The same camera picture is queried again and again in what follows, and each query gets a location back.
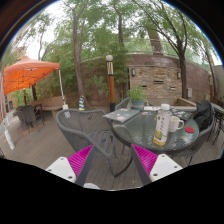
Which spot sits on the slender leaning tree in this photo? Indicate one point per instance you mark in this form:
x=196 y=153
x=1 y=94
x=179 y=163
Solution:
x=78 y=76

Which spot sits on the green plant in teal pot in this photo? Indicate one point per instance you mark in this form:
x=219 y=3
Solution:
x=137 y=95

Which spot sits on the black laptop with stickers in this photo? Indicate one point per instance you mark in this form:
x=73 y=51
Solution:
x=182 y=114

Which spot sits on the wall lantern lamp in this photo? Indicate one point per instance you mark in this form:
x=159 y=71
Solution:
x=133 y=72
x=178 y=74

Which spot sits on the clear drink bottle white cap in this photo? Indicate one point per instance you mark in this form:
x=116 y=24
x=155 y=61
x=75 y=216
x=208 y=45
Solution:
x=162 y=128

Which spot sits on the dark forked tree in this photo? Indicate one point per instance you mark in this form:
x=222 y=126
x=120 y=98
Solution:
x=183 y=80

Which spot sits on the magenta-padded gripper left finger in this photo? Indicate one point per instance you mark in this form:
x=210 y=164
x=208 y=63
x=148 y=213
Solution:
x=61 y=168

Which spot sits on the dark metal patio chair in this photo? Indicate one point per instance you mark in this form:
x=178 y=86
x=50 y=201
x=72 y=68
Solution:
x=218 y=123

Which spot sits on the wooden lamp post white globe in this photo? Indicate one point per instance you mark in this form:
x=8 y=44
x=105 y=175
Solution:
x=110 y=86

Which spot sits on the blue yellow striped cone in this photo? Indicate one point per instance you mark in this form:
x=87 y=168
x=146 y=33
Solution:
x=81 y=104

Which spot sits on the black jacket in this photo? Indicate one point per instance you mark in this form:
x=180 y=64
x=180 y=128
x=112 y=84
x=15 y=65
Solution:
x=203 y=115

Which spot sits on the white ceramic mug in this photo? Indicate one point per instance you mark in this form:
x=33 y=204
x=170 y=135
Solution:
x=174 y=124

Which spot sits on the orange canopy tent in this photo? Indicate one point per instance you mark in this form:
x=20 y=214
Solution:
x=26 y=73

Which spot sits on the grey laptop with stickers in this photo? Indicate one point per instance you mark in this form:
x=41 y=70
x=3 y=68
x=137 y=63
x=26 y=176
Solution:
x=120 y=115

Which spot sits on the grey wall utility box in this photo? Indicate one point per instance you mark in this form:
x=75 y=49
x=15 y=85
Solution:
x=189 y=92

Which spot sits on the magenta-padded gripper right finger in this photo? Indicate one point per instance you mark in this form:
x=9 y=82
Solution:
x=165 y=166

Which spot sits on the group of dark patio chairs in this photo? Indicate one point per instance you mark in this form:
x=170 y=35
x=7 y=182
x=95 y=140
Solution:
x=29 y=115

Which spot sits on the white paper sheets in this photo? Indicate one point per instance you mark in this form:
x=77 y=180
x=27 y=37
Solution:
x=151 y=108

